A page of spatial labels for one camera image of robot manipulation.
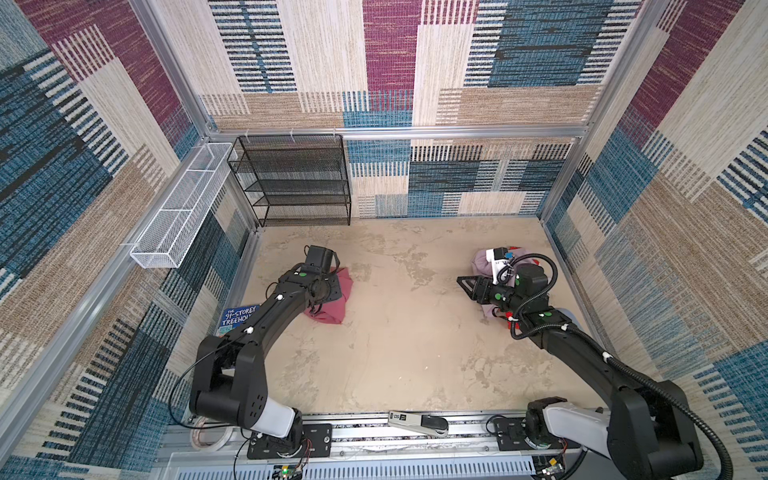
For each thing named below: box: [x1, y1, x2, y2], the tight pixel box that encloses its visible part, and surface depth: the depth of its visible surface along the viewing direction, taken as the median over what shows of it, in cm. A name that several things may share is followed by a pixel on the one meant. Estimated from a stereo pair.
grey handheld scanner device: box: [388, 410, 449, 437], surface depth 75 cm
